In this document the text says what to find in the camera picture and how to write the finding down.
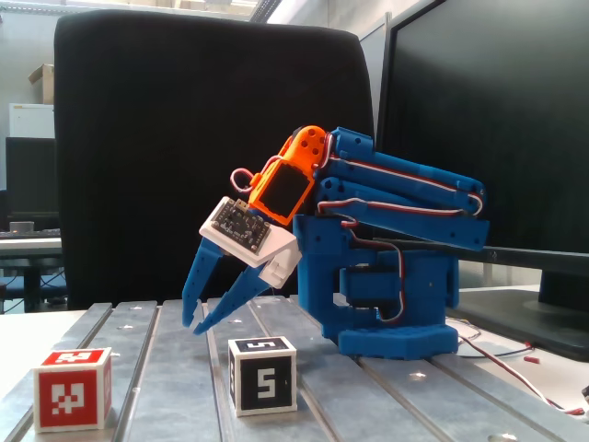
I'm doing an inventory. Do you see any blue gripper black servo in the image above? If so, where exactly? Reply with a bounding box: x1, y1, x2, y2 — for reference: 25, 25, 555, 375
181, 206, 278, 335

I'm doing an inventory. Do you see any black cube with number five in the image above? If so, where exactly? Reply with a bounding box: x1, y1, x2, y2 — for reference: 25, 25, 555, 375
227, 335, 298, 418

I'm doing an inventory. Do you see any red cube with white pattern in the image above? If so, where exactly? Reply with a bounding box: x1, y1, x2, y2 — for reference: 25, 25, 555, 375
31, 347, 114, 434

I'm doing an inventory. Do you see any black office chair back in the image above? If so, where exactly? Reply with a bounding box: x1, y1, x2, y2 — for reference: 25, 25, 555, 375
53, 9, 376, 310

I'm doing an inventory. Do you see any black keyboard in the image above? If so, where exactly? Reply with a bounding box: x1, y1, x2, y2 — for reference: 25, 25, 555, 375
0, 228, 63, 239

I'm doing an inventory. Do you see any white office desk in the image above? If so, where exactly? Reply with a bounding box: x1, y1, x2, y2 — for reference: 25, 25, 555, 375
0, 237, 64, 314

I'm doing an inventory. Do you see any small black flat screen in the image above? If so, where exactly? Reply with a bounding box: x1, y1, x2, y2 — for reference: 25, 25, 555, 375
5, 136, 60, 217

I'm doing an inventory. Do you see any white cabinet with yellow label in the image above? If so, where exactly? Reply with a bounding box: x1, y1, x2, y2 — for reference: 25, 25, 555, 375
8, 102, 56, 139

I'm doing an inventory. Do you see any brown cardboard box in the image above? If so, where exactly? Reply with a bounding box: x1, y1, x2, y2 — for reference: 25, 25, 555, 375
27, 63, 56, 105

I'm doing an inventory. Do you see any grey partition panel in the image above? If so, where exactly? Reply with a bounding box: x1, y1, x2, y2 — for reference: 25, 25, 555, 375
358, 13, 392, 139

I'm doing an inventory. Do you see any black Dell monitor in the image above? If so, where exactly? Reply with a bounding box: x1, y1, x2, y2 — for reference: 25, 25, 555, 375
371, 0, 589, 363

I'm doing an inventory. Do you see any aluminium slotted base plate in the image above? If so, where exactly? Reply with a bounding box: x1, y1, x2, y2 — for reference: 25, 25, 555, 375
0, 297, 581, 442

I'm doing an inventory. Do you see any red white black servo cable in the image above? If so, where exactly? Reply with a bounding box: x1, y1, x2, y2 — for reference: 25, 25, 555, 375
316, 196, 467, 229
340, 216, 410, 327
314, 132, 488, 217
229, 167, 257, 192

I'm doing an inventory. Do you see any dark ceiling light rail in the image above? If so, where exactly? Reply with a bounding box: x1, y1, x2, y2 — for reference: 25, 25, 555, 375
250, 0, 283, 23

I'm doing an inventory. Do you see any red white base cable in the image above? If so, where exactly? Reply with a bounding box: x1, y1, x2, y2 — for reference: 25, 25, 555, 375
457, 334, 588, 415

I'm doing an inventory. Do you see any thin wire with red connector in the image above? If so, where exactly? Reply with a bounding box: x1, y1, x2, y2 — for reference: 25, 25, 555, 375
453, 320, 542, 365

